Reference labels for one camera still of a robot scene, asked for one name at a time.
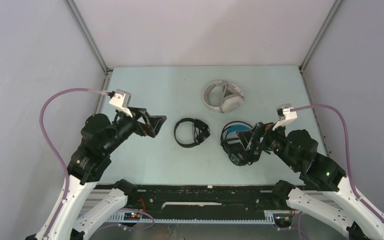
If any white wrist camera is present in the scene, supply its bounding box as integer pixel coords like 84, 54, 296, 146
272, 103, 298, 131
107, 89, 133, 118

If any black blue gaming headset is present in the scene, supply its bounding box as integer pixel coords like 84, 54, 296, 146
220, 120, 261, 167

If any white grey gaming headset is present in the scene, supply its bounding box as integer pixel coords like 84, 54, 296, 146
202, 80, 245, 114

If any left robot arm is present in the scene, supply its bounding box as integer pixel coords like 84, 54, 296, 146
27, 107, 167, 240

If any small black on-ear headphones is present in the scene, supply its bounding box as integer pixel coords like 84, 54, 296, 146
173, 117, 211, 149

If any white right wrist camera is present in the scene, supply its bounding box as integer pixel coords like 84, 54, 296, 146
272, 103, 298, 131

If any aluminium corner frame post left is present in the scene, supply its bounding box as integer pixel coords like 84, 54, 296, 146
64, 0, 111, 75

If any aluminium corner frame post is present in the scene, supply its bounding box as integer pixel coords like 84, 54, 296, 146
298, 0, 345, 72
64, 0, 111, 75

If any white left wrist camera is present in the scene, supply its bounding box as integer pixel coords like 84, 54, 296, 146
107, 89, 133, 118

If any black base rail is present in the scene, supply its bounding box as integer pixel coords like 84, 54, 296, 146
92, 184, 315, 222

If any aluminium corner frame post right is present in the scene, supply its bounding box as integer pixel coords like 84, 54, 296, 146
298, 0, 345, 72

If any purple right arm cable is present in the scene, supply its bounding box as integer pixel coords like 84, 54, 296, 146
291, 104, 384, 240

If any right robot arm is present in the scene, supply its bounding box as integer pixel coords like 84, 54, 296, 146
238, 122, 384, 240

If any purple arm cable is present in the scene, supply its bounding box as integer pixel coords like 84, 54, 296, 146
291, 104, 384, 240
39, 88, 113, 240

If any white slotted cable duct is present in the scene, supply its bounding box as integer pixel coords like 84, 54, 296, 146
105, 211, 275, 225

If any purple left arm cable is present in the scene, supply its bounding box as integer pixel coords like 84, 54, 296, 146
39, 88, 113, 240

